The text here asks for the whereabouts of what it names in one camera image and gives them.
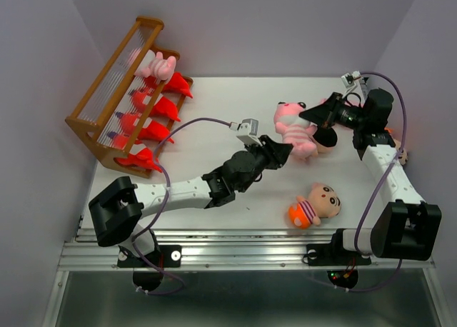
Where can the pink striped pig plush back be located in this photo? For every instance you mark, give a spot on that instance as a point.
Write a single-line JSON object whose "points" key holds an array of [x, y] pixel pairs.
{"points": [[295, 130]]}

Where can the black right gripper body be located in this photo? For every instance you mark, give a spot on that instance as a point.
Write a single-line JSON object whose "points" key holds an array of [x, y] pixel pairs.
{"points": [[342, 114]]}

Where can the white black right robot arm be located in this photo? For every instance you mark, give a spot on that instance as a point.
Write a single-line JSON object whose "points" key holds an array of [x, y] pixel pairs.
{"points": [[407, 227]]}

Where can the pink striped pig plush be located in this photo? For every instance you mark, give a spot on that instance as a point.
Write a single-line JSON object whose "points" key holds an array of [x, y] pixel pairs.
{"points": [[295, 130], [155, 65]]}

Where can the pink striped pig plush front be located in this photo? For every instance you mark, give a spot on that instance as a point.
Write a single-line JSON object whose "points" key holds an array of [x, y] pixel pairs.
{"points": [[155, 65]]}

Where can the boy doll orange pants front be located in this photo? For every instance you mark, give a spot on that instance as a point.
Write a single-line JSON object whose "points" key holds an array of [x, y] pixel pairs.
{"points": [[322, 202]]}

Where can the red shark plush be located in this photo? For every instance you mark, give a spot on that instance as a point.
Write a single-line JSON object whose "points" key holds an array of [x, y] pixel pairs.
{"points": [[163, 106], [151, 130], [140, 156], [177, 84]]}

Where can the aluminium front mounting rail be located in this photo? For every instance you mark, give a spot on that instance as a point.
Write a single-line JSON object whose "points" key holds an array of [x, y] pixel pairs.
{"points": [[219, 250]]}

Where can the wooden tiered shelf rack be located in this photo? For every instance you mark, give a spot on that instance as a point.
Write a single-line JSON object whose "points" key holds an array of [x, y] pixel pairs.
{"points": [[94, 115]]}

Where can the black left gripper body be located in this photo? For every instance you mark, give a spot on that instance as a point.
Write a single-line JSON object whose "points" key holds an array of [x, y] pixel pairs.
{"points": [[265, 156]]}

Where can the boy doll orange pants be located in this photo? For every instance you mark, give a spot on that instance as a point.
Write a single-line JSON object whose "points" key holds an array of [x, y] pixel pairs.
{"points": [[325, 140], [403, 157], [322, 202]]}

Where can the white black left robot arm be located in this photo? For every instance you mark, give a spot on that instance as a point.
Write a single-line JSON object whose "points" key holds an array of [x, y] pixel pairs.
{"points": [[117, 209]]}

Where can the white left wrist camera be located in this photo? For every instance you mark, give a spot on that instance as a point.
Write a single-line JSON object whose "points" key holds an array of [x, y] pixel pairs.
{"points": [[246, 131]]}

